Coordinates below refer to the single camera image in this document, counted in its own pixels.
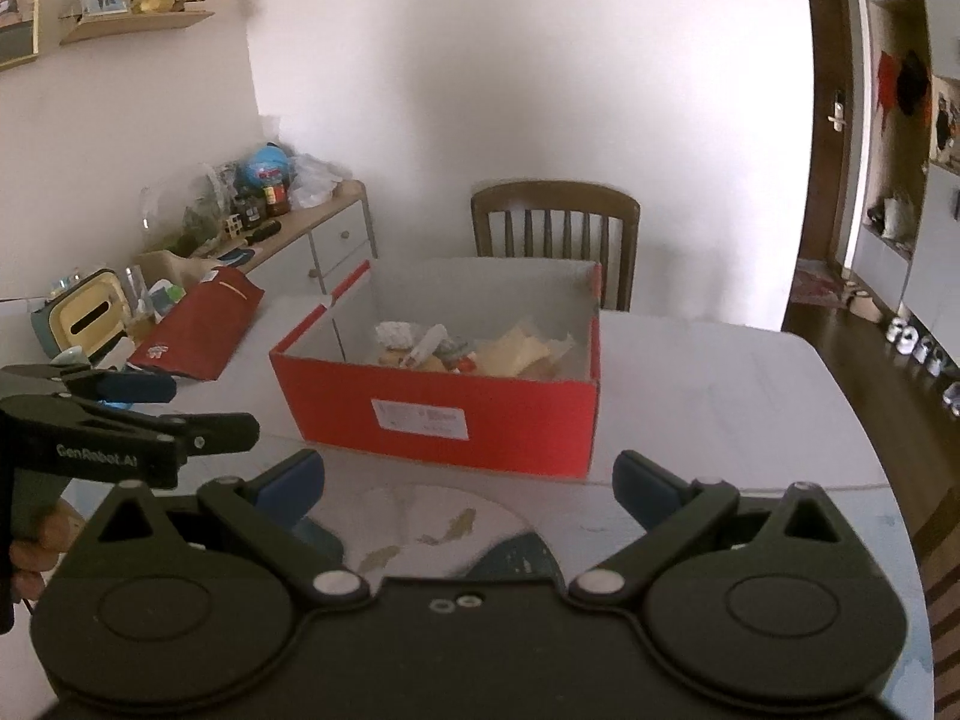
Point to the wooden wall shelf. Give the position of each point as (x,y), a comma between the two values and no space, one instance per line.
(135,22)

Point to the clear plastic bag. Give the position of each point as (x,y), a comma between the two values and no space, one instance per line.
(311,184)

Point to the white shoe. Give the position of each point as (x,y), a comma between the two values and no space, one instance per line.
(952,397)
(900,336)
(928,356)

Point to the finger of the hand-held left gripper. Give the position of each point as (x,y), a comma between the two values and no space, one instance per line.
(135,388)
(225,429)

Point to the patterned door mat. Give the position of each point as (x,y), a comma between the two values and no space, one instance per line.
(821,285)

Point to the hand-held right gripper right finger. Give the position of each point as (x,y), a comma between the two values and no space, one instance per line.
(645,484)

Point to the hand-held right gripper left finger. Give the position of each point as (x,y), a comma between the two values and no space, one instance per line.
(289,484)

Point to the beige slippers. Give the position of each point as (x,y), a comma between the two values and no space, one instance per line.
(866,301)

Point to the wooden chair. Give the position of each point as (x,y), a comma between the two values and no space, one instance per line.
(555,199)
(945,577)

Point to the blue globe toy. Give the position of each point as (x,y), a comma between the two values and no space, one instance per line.
(266,161)

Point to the white wall cabinet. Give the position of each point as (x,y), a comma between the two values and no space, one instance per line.
(930,240)

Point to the person's left hand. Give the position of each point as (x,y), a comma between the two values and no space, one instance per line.
(45,555)

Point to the beige wafer packet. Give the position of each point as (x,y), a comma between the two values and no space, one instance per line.
(517,352)

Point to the brown door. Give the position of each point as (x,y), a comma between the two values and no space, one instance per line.
(829,52)

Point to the white container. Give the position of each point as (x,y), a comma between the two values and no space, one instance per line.
(898,217)

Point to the pink tube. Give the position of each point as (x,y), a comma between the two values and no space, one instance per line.
(427,345)

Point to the red cardboard box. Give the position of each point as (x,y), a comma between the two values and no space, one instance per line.
(525,420)

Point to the brown paper bag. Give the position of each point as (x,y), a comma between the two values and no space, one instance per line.
(176,266)

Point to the red box lid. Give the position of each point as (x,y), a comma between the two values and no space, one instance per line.
(202,322)

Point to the white sideboard cabinet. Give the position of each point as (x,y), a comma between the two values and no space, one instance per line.
(341,236)

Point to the red label bottle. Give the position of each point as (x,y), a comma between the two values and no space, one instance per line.
(276,195)

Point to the framed picture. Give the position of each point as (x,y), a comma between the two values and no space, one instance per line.
(19,37)

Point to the yellow and teal tissue box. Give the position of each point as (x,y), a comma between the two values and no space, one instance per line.
(82,315)

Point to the red and black hanging ornament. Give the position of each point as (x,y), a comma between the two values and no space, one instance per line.
(904,82)

